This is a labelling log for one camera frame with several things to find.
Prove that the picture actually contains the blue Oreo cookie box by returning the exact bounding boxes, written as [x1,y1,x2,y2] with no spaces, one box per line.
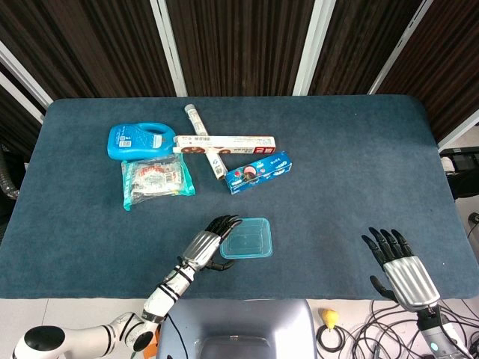
[224,150,293,195]

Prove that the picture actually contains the black coiled cable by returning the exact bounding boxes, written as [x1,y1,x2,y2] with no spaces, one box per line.
[316,323,346,352]

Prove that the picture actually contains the small orange object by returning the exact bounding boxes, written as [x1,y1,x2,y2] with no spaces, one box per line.
[144,331,161,359]

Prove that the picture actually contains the small yellow object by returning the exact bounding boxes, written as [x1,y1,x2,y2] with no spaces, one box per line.
[317,307,340,331]

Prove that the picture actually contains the cling film roll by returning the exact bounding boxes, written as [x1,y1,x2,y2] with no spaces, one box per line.
[183,103,228,181]

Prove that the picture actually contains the white partition post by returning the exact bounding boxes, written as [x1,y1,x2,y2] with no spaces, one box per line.
[368,0,435,94]
[292,0,330,96]
[0,40,53,110]
[0,70,46,125]
[437,108,479,151]
[149,0,188,97]

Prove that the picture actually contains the long white baking paper box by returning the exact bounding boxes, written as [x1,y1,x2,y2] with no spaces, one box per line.
[172,135,278,155]

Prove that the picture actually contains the black plastic storage crate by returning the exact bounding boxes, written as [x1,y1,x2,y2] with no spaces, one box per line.
[439,147,479,201]

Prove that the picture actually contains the blue table cloth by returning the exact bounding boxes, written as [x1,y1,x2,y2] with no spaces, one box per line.
[0,95,479,300]

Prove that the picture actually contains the black plug with cable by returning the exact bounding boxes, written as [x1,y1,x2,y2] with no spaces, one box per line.
[466,212,479,240]

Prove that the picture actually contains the clear snack bag green edges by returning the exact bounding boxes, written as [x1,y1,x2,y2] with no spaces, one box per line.
[120,153,197,212]

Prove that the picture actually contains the blue detergent bottle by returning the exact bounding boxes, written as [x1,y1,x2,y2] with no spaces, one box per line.
[106,122,177,161]

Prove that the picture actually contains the tangle of black cables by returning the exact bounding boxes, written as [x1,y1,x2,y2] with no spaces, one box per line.
[346,298,479,359]

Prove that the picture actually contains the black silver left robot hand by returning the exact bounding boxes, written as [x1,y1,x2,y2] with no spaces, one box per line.
[180,214,243,271]

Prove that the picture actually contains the grey corrugated hose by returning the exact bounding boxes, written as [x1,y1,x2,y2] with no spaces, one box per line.
[0,149,20,200]

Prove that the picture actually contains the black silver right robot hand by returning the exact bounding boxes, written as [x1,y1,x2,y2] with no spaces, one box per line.
[361,227,441,313]

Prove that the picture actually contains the grey blue robot torso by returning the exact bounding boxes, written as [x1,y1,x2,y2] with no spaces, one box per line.
[155,298,319,359]

